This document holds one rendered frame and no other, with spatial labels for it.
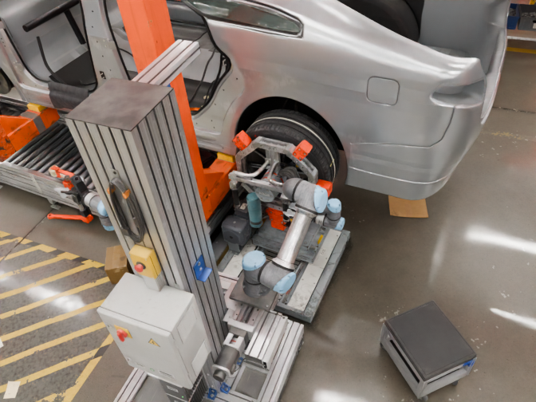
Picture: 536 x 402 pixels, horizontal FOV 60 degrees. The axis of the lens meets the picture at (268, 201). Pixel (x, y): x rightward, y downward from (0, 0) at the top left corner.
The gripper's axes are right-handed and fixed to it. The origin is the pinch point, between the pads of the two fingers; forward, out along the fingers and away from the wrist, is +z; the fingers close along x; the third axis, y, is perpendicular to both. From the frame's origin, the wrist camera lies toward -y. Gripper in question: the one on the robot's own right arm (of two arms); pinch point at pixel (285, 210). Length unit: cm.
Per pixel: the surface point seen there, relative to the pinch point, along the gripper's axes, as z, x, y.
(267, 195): 14.8, -6.0, 2.3
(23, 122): 255, -26, -14
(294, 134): 6.3, -30.5, 33.0
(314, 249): -7, -29, -66
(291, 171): 0.6, -11.5, 20.9
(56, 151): 256, -42, -57
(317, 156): -8.7, -29.3, 21.2
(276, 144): 16.0, -24.8, 26.8
